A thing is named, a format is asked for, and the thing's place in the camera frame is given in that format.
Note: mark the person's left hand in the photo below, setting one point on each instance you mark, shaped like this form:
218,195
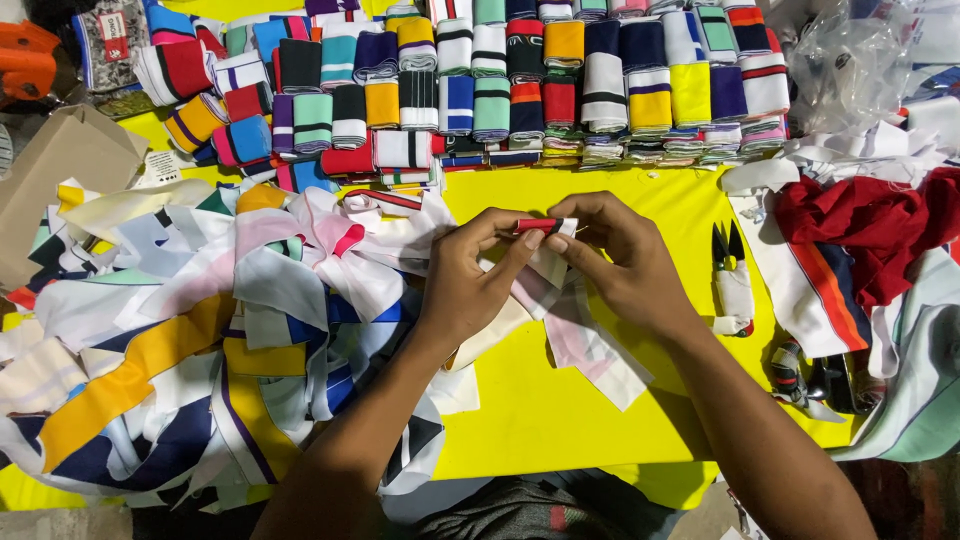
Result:
461,285

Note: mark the person's right hand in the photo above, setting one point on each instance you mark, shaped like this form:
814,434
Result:
630,270

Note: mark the red black white fabric strip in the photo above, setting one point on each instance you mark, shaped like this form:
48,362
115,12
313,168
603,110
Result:
551,226

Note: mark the yellow table cloth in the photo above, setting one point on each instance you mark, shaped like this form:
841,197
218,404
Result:
540,420

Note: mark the white strip orange navy stripes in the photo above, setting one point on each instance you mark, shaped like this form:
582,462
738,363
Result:
802,292

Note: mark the stack of folded striped bands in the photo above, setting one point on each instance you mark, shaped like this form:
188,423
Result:
487,82

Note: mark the person's grey patterned trousers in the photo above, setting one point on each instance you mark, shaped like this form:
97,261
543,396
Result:
525,514

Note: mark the red cloth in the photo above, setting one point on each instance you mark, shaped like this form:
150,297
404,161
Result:
870,225

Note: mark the heap of loose fabric strips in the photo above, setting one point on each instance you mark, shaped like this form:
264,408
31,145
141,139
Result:
187,330

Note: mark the heap of white fabric scraps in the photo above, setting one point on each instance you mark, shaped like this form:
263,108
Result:
885,150

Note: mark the clear plastic bag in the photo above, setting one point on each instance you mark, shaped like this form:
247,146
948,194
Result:
847,67

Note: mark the mint and white fabric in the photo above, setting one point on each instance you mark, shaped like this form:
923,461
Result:
926,375

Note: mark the white paper label card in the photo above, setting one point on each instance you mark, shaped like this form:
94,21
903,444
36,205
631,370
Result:
159,168

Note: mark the brown cardboard box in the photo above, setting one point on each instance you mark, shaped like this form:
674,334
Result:
60,180

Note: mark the orange plastic object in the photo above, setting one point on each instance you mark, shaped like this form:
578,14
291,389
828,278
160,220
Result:
26,67

